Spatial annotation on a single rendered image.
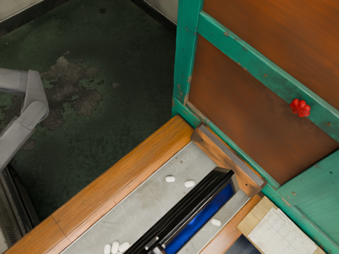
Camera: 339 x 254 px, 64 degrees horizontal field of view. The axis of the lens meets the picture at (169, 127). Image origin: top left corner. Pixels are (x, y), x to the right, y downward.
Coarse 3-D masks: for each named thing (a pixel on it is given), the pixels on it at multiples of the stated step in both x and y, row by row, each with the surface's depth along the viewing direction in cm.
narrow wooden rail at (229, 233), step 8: (256, 200) 94; (248, 208) 93; (240, 216) 91; (232, 224) 90; (224, 232) 89; (232, 232) 89; (240, 232) 89; (216, 240) 88; (224, 240) 88; (232, 240) 88; (208, 248) 87; (216, 248) 87; (224, 248) 87
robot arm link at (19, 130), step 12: (36, 108) 66; (12, 120) 65; (24, 120) 64; (36, 120) 66; (12, 132) 65; (24, 132) 66; (0, 144) 64; (12, 144) 65; (0, 156) 63; (12, 156) 65; (0, 168) 63
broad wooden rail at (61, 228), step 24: (144, 144) 102; (168, 144) 102; (120, 168) 98; (144, 168) 98; (96, 192) 94; (120, 192) 94; (48, 216) 90; (72, 216) 90; (96, 216) 91; (24, 240) 86; (48, 240) 86; (72, 240) 88
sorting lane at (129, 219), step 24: (192, 144) 105; (168, 168) 101; (192, 168) 101; (144, 192) 97; (168, 192) 97; (240, 192) 97; (120, 216) 93; (144, 216) 93; (216, 216) 93; (96, 240) 89; (120, 240) 89; (192, 240) 90
